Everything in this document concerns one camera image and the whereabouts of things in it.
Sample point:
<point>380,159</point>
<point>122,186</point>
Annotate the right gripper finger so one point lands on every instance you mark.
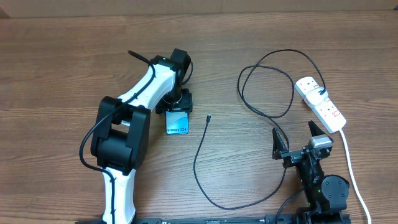
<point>279,148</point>
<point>314,129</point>

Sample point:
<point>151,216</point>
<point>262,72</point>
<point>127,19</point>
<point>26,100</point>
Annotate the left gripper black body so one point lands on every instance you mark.
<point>178,99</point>

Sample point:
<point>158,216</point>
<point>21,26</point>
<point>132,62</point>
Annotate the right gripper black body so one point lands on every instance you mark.
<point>293,157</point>

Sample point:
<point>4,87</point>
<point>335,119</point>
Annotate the Galaxy S24+ smartphone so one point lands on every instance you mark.
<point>176,123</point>

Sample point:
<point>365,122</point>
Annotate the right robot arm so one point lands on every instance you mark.
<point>326,194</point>

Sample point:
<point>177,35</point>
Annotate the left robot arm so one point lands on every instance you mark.
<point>120,136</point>

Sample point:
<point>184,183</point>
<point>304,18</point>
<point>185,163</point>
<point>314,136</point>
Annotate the white charger plug adapter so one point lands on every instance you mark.
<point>316,97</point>

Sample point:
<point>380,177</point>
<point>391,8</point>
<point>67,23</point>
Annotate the white power strip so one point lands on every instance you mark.
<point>327,112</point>

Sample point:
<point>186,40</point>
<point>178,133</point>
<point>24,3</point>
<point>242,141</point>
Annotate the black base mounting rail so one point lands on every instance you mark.
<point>217,221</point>

